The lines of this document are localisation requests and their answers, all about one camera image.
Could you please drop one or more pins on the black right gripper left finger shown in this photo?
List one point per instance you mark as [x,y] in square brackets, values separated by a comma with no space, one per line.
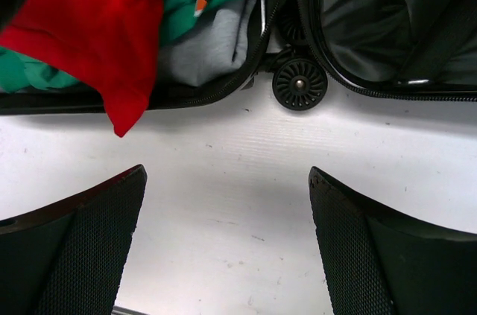
[68,257]

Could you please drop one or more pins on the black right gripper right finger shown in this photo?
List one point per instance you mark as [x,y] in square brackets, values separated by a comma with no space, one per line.
[378,260]

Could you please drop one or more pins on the red polo shirt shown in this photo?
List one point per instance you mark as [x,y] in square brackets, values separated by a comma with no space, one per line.
[110,45]

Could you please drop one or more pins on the grey zip shirt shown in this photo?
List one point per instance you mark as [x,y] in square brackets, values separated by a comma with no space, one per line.
[216,46]

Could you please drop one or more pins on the green shirt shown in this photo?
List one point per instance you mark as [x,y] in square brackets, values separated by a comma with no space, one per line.
[20,72]

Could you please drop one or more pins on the black suitcase wheel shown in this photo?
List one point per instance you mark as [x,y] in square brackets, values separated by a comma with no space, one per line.
[299,84]

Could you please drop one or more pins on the black open suitcase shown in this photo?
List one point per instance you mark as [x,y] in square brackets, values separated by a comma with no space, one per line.
[403,49]

